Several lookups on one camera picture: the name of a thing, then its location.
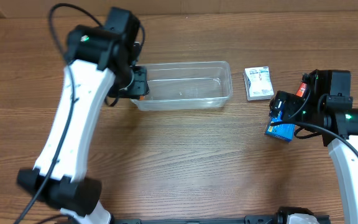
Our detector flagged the white medicine box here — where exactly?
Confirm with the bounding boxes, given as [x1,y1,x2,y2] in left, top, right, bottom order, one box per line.
[244,67,274,101]

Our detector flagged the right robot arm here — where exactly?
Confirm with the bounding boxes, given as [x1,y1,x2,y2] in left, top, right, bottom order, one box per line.
[269,70,358,223]

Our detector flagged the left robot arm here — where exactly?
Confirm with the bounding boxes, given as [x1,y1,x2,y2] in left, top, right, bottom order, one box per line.
[17,7,149,223]

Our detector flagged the clear plastic container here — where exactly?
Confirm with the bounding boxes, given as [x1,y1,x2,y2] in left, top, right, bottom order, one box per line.
[132,61,232,111]

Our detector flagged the red box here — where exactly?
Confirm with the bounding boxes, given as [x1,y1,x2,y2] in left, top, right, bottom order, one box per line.
[296,82,307,97]

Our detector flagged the blue box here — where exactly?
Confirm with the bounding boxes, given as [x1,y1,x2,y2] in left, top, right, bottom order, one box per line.
[265,113,295,142]

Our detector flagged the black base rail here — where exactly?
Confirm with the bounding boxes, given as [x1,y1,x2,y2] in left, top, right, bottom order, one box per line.
[114,207,331,224]

